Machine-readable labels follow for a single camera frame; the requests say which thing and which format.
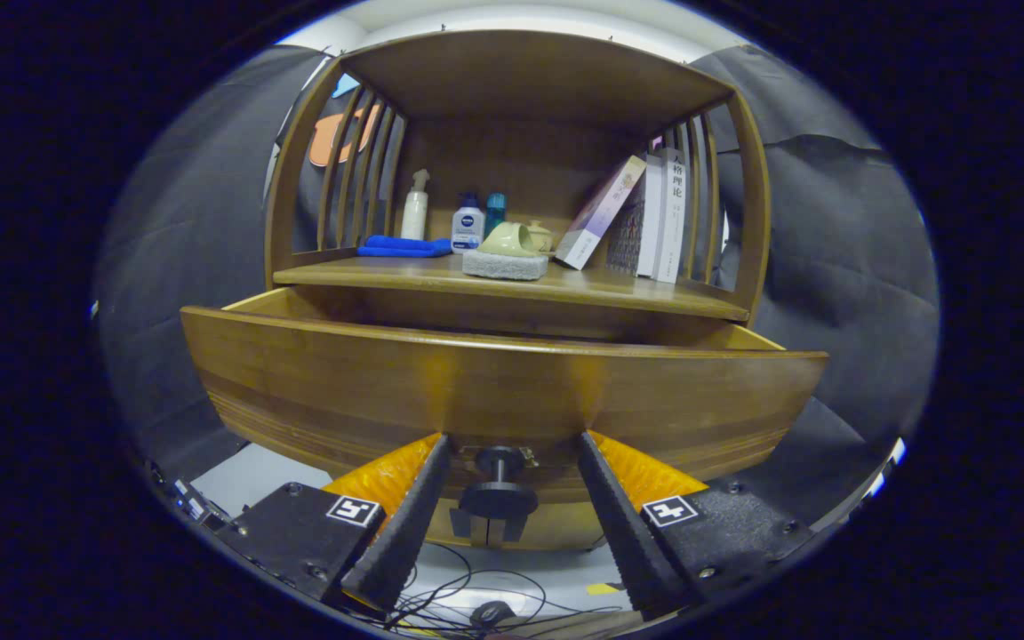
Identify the wooden cabinet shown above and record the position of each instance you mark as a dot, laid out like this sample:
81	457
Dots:
530	80

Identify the clear blue bottle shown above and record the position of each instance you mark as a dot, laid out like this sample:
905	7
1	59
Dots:
495	212

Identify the wooden countertop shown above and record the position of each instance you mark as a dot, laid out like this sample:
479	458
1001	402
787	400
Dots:
605	289

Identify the white spray bottle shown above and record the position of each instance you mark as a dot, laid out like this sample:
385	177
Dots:
414	218

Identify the patterned cover book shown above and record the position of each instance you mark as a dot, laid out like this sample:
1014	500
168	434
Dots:
628	244

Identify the yellow floor tape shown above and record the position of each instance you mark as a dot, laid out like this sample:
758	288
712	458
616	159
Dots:
603	588

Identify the purple cover book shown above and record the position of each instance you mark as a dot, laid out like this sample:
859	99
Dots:
599	213

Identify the wooden drawer with black knob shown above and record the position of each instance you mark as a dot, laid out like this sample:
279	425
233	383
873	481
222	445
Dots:
494	391

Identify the white pump bottle blue cap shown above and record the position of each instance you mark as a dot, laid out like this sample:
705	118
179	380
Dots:
468	229

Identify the white book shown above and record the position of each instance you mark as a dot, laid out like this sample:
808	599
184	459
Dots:
672	218

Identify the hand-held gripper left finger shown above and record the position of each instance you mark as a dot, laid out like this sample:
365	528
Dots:
396	542

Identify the beige lidded tea cup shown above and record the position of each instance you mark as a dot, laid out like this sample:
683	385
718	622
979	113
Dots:
544	238

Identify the black power strip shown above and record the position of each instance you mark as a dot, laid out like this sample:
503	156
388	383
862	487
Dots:
201	508

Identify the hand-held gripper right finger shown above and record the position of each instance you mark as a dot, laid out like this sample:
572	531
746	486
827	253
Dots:
632	542

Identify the black oval floor device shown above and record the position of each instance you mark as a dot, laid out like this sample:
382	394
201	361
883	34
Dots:
493	613

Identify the blue cloth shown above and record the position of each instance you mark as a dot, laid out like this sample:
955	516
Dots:
401	246

